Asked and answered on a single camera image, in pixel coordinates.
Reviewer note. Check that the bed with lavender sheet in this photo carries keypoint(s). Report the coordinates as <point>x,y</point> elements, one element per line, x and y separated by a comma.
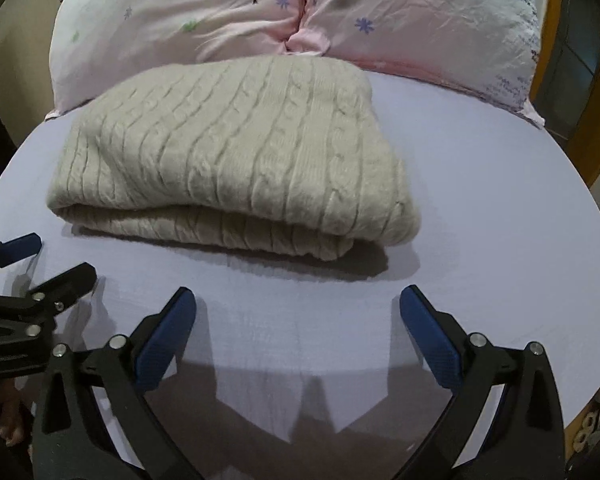
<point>490,220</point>

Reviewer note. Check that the orange wooden frame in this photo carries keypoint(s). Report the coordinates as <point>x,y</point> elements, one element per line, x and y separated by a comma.
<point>552,20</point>

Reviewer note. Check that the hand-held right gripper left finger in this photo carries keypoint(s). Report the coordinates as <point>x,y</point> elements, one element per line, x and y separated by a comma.
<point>162,342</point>

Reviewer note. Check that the pink floral pillow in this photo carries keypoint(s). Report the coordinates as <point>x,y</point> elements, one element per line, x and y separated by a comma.
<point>180,15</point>
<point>430,25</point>

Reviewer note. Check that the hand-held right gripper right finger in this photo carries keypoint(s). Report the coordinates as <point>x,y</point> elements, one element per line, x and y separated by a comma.
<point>430,342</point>

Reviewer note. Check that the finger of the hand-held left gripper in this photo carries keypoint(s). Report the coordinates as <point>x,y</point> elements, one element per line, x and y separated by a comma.
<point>70,280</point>
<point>21,247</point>

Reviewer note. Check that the person's bare foot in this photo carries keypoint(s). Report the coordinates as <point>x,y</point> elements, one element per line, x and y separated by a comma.
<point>11,410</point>

